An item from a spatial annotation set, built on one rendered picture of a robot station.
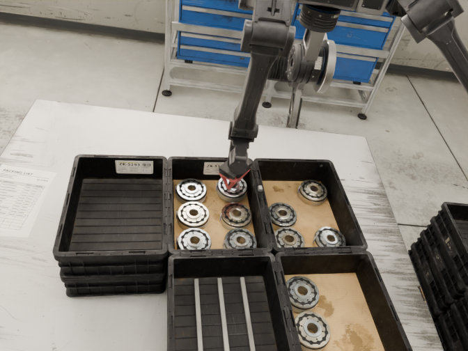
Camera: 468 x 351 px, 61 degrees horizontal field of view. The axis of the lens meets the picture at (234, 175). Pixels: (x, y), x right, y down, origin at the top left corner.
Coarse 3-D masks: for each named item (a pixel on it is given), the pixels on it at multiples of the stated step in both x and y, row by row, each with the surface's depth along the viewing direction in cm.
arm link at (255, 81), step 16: (288, 32) 84; (240, 48) 89; (256, 48) 89; (272, 48) 89; (288, 48) 87; (256, 64) 91; (272, 64) 92; (256, 80) 96; (256, 96) 102; (240, 112) 109; (240, 128) 115
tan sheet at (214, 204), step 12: (180, 180) 143; (204, 180) 145; (216, 180) 146; (216, 192) 142; (180, 204) 136; (204, 204) 137; (216, 204) 138; (216, 216) 134; (180, 228) 128; (204, 228) 130; (216, 228) 130; (252, 228) 132; (216, 240) 127
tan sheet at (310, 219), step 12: (276, 192) 146; (288, 192) 147; (288, 204) 142; (300, 204) 143; (324, 204) 145; (300, 216) 139; (312, 216) 140; (324, 216) 141; (300, 228) 135; (312, 228) 136; (336, 228) 137; (312, 240) 132
